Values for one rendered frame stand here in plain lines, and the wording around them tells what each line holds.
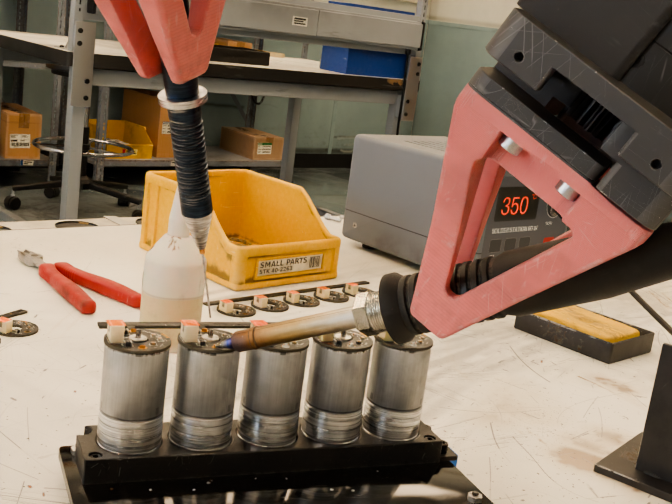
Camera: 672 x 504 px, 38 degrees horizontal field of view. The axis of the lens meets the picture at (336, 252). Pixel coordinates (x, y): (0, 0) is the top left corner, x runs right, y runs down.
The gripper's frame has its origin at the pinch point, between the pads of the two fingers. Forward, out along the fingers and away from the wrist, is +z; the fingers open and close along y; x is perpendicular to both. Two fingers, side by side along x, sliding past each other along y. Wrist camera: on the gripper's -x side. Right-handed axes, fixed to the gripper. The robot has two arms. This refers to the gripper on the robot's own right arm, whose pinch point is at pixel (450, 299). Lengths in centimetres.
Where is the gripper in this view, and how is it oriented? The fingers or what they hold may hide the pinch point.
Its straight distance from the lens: 32.9
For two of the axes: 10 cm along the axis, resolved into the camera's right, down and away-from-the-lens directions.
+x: 7.4, 6.4, -1.9
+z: -5.5, 7.5, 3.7
